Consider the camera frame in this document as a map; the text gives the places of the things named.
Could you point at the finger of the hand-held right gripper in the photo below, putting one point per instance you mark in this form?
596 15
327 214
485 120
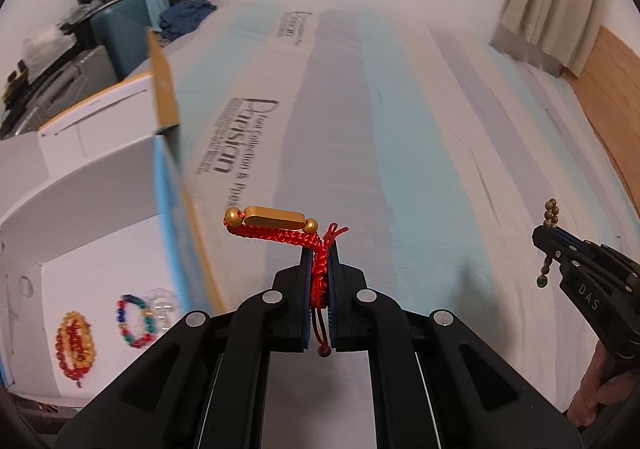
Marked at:
582 243
550 244

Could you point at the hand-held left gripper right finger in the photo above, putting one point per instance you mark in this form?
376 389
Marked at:
334 289

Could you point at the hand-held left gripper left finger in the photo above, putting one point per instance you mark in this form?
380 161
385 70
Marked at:
306 289

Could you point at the white and blue cardboard box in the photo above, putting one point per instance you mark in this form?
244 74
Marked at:
100 209

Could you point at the person's right hand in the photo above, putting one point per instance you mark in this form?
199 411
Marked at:
590 394

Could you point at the dark blue clothes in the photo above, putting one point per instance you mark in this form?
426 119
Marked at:
187 16

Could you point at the teal suitcase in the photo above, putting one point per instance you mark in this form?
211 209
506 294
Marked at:
127 34

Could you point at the grey storage case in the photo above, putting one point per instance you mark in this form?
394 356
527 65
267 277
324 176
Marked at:
60 84

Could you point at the wooden wall panel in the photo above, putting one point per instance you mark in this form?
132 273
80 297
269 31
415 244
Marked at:
610 94

